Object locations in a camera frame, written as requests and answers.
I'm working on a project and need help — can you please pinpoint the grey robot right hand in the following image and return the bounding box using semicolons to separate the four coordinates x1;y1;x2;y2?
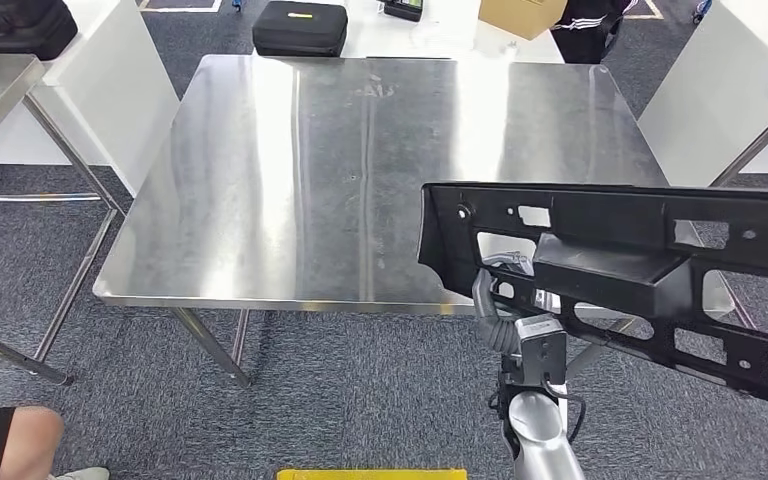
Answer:
471;251;569;390

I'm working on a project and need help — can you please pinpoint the black plastic bumper bracket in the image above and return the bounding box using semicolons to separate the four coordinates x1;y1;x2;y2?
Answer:
417;182;768;415

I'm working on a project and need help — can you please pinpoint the yellow floor tape square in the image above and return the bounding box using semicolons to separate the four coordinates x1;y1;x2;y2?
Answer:
276;468;468;480

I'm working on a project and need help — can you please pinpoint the white cabinet panel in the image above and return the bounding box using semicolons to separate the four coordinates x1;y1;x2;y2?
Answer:
0;0;181;198
636;0;768;189

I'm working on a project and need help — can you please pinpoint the person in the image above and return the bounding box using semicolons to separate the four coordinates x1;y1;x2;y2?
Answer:
549;0;637;66
0;405;111;480

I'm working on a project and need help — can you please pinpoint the white table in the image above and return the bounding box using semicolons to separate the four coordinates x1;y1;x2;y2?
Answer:
340;0;565;66

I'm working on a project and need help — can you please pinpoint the cardboard box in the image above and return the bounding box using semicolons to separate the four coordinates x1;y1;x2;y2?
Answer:
477;0;569;42

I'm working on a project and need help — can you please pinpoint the white floor tape outline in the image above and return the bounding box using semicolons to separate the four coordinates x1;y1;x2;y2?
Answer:
137;0;224;15
622;0;665;21

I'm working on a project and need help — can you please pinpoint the small black device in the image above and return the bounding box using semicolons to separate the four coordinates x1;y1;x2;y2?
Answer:
382;0;425;23

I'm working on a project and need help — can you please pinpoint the black zip case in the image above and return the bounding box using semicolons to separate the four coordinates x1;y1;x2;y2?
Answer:
252;0;350;58

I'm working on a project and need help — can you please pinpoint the black bag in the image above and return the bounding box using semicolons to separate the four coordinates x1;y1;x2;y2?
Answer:
0;0;79;62

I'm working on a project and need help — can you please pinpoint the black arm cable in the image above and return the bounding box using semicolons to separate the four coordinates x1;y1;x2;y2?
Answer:
542;377;587;444

